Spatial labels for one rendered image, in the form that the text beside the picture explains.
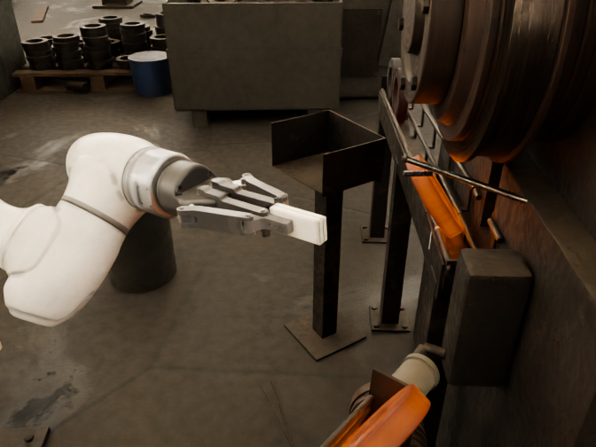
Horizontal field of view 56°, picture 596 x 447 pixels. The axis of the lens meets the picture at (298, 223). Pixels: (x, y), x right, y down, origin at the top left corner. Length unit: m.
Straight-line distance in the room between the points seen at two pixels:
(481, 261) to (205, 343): 1.20
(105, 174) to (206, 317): 1.27
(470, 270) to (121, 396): 1.21
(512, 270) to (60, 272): 0.64
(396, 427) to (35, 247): 0.50
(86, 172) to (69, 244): 0.10
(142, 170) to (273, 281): 1.45
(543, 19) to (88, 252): 0.65
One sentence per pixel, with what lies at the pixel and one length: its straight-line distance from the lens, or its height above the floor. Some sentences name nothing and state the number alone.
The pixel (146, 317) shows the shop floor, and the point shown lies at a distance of 2.05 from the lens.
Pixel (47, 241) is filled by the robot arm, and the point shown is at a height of 0.90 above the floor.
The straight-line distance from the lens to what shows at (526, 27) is 0.79.
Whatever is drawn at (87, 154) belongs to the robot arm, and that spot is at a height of 0.97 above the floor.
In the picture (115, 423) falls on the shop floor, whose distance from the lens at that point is 1.74.
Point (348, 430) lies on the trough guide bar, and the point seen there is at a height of 0.66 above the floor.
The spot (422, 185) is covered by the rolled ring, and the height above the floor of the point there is 0.80.
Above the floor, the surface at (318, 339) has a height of 0.01.
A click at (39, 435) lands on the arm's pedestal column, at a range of 1.76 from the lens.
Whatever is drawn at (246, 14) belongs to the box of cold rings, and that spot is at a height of 0.68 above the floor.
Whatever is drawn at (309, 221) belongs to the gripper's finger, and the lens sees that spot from 0.60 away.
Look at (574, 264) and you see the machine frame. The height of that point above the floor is 0.87.
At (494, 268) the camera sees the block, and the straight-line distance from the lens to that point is 0.89.
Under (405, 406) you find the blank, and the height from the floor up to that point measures 0.77.
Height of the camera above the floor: 1.29
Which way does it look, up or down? 31 degrees down
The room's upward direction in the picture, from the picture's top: straight up
